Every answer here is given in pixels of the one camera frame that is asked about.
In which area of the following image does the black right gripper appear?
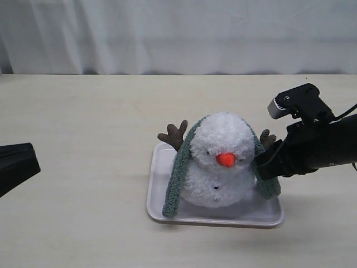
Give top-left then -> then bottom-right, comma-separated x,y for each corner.
255,121 -> 332,180

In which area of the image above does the green fluffy scarf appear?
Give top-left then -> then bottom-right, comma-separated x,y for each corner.
161,112 -> 281,219

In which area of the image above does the white plush snowman toy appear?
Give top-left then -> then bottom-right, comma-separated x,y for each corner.
157,111 -> 277,209

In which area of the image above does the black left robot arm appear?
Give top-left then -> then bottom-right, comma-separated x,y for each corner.
1,142 -> 41,197

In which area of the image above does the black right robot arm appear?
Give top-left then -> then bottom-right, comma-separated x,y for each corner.
255,114 -> 356,181

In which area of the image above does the white plastic tray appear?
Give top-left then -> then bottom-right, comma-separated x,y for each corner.
146,142 -> 285,229

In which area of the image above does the white backdrop curtain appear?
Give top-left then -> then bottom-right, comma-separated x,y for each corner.
1,1 -> 356,75

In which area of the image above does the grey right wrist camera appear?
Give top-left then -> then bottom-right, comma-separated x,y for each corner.
267,83 -> 335,123

